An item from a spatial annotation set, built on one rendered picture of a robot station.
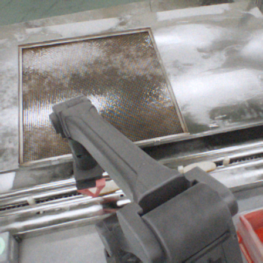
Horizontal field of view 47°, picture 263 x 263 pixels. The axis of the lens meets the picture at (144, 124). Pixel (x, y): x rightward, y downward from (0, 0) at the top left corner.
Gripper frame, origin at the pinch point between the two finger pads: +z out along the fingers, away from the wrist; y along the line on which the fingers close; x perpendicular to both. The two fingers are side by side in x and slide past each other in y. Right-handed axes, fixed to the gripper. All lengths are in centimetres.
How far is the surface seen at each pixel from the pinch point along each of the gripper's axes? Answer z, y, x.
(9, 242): 2.2, 10.2, -21.1
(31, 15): 77, -292, -51
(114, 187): 5.1, -0.7, 5.2
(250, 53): -4, -41, 64
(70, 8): 77, -298, -9
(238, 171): 5.4, 2.5, 40.3
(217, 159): 6.3, -3.8, 36.6
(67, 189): 5.7, -3.8, -7.8
